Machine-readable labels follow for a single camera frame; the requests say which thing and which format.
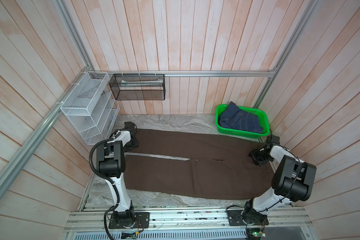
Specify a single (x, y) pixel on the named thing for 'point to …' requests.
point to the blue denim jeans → (233, 117)
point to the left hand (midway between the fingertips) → (131, 148)
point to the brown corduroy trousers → (219, 166)
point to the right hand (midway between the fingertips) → (250, 155)
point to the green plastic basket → (263, 119)
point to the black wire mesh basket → (138, 86)
